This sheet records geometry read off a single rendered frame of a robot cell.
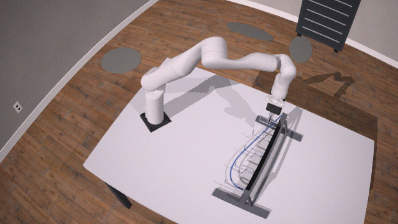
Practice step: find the grey metal rack with black panel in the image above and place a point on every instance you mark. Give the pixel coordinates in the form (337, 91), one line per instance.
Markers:
(242, 201)

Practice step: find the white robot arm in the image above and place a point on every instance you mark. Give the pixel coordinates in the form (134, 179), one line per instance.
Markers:
(213, 54)

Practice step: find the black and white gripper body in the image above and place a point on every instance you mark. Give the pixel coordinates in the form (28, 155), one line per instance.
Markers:
(276, 101)

